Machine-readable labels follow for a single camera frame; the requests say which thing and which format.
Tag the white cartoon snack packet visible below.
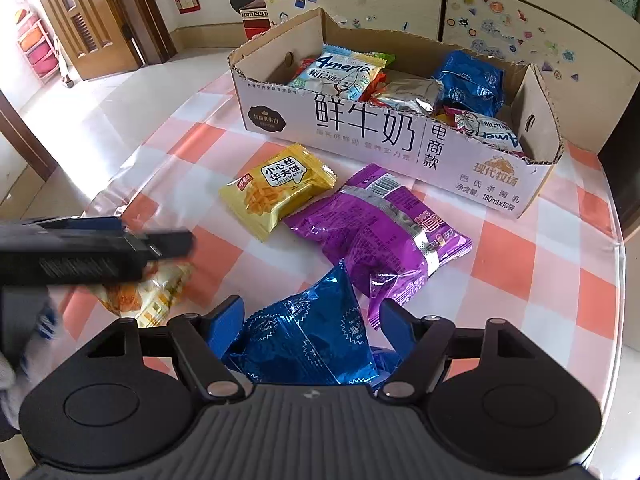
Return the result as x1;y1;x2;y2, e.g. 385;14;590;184
452;110;526;156
286;45;386;103

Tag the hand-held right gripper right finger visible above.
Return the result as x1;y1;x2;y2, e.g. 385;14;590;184
377;299;538;401

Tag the cardboard box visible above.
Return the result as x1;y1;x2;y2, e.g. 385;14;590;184
228;7;565;219

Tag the silver foil snack packet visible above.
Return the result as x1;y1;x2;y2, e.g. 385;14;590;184
372;77;446;116

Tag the blue foil snack packet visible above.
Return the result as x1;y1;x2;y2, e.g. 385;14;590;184
220;258;406;388
432;50;506;118

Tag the rack with colourful bins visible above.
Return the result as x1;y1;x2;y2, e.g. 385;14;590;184
12;7;61;83

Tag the wooden door frame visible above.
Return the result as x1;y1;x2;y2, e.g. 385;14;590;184
0;90;58;181
112;0;177;63

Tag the red gift box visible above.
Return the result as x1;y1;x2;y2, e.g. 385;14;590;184
240;2;273;42

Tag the wooden door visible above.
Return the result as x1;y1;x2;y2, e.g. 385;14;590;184
27;0;143;81

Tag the orange red snack packet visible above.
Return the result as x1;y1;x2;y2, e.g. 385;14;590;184
357;71;388;103

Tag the orange white checkered tablecloth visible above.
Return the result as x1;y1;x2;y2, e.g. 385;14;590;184
47;72;626;480

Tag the yellow white snack packet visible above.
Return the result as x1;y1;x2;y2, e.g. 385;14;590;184
92;259;196;328

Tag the green snack packet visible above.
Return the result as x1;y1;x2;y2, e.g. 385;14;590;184
350;51;396;68

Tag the person's left hand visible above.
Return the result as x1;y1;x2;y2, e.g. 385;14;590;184
0;300;63;431

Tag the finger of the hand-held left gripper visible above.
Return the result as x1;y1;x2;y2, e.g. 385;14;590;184
75;216;125;232
125;230;196;261

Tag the purple snack packet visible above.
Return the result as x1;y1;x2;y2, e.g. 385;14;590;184
282;162;473;331

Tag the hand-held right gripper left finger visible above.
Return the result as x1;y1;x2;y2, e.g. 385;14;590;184
87;296;248;401

